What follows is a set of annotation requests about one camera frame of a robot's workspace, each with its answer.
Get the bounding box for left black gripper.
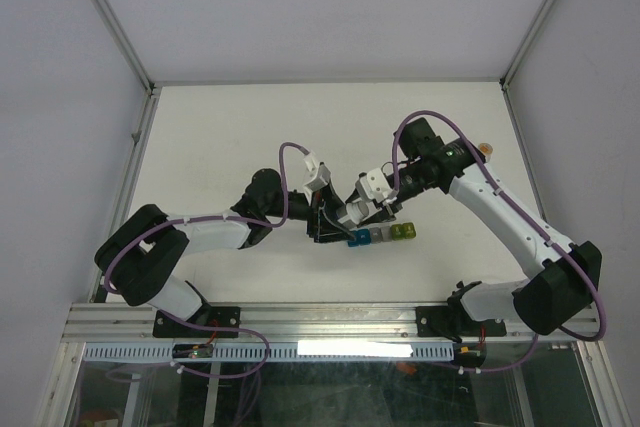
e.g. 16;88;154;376
265;181;358;243

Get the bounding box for multicolour weekly pill organizer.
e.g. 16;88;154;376
346;222;417;248

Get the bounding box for white blue pill bottle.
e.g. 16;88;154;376
336;199;373;230

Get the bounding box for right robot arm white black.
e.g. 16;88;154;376
338;118;606;341

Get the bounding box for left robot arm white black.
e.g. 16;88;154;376
94;166;366;336

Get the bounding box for amber pill bottle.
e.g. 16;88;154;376
477;142;494;162

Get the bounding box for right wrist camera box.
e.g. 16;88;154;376
355;168;397;204

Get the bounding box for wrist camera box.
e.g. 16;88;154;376
302;151;331;200
355;168;397;204

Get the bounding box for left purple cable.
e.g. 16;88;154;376
99;141;316;383

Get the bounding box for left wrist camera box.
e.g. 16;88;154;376
302;151;331;200

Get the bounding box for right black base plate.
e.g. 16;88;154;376
415;305;507;343

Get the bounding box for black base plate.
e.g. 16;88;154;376
415;305;507;343
152;305;241;339

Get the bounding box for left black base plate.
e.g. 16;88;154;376
152;305;241;339

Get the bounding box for aluminium mounting rail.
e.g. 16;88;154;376
62;300;599;346

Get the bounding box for white slotted cable duct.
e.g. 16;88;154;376
84;340;454;363

